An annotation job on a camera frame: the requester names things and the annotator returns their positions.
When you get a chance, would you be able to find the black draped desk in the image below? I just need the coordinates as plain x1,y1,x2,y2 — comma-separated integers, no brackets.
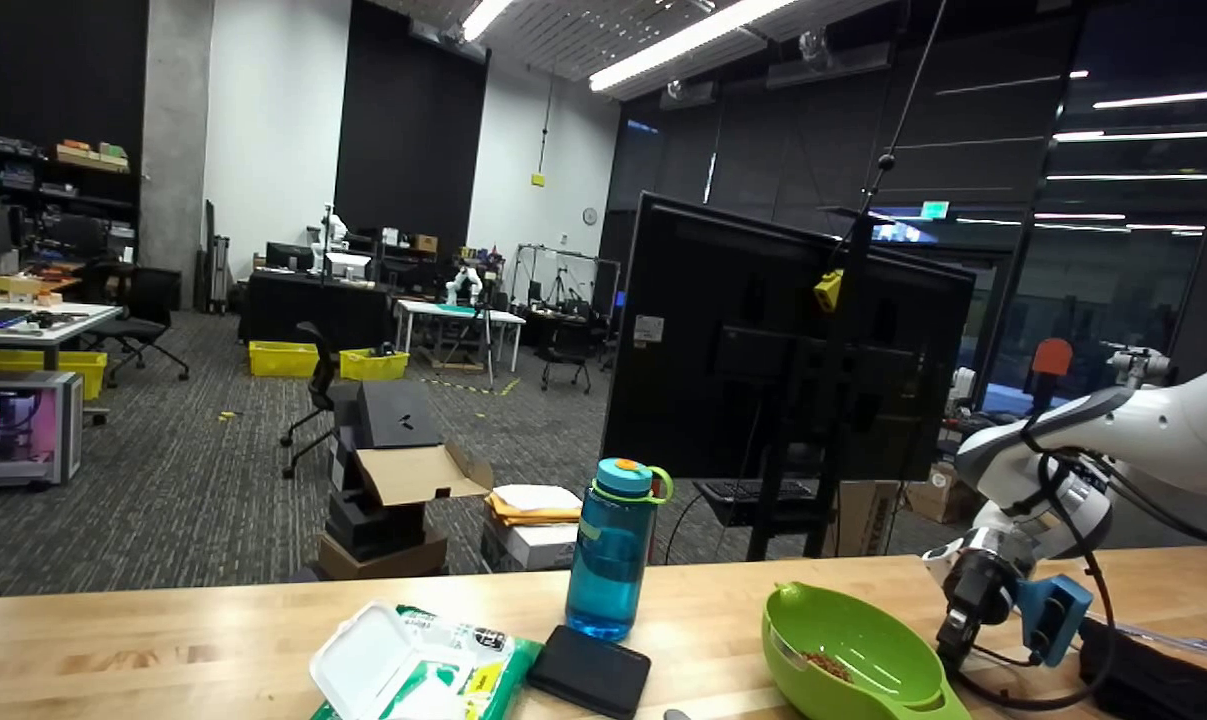
239,268,396,351

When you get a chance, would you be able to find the green plastic bowl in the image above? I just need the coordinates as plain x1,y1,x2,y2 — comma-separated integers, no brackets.
760,581,974,720

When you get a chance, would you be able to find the orange round cap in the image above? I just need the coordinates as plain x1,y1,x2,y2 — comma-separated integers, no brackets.
1031,337,1075,381

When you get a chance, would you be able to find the white table with clutter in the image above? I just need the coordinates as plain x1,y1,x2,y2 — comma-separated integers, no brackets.
0,272,125,373

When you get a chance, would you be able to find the green wet wipes packet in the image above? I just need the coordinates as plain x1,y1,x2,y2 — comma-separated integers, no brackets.
309,601,545,720

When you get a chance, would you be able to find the black flat case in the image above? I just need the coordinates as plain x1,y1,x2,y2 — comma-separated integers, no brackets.
1077,617,1207,720

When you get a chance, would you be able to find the camera on tripod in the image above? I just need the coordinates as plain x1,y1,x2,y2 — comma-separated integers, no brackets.
439,296,502,387

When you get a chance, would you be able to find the white box with yellow envelopes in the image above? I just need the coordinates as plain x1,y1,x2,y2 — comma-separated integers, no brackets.
480,484,585,574

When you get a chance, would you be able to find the black pole stand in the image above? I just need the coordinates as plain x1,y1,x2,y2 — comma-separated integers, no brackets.
803,0,952,561

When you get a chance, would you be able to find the blue water bottle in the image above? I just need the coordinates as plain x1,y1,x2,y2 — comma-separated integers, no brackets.
565,457,675,642

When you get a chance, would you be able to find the black office chair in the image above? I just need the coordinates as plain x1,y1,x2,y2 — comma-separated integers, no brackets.
75,262,192,389
279,321,346,480
538,318,596,395

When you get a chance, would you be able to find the large black monitor on stand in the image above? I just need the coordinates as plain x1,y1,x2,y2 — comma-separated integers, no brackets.
600,191,978,563

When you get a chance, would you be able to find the yellow plastic bin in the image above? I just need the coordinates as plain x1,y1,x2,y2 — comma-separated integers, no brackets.
248,340,320,379
338,346,411,382
0,348,109,402

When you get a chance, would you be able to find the black storage shelf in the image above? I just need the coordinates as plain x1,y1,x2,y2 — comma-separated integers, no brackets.
0,132,142,293

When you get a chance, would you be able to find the black wallet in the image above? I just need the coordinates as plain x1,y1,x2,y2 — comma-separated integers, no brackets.
525,624,653,720

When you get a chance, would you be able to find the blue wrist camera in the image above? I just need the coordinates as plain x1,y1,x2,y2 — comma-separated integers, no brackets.
1015,574,1095,668

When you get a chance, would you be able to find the glass computer case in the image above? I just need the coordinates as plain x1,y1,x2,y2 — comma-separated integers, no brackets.
0,371,85,490

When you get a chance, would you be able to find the tall cardboard box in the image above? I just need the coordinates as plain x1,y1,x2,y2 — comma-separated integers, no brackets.
829,480,902,558

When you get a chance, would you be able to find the black keyboard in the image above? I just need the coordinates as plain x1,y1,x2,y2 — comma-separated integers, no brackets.
692,479,820,507

